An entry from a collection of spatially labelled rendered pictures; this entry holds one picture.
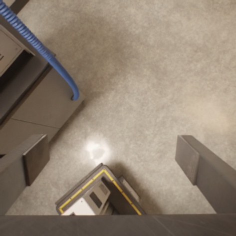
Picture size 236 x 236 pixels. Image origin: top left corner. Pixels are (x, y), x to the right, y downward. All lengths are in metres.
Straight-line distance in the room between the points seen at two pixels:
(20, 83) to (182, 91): 1.19
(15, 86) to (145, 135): 0.99
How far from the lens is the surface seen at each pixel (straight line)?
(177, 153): 0.17
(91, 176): 1.21
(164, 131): 1.46
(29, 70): 0.91
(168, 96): 1.51
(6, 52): 0.84
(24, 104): 0.96
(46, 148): 0.17
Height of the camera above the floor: 1.43
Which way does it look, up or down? 79 degrees down
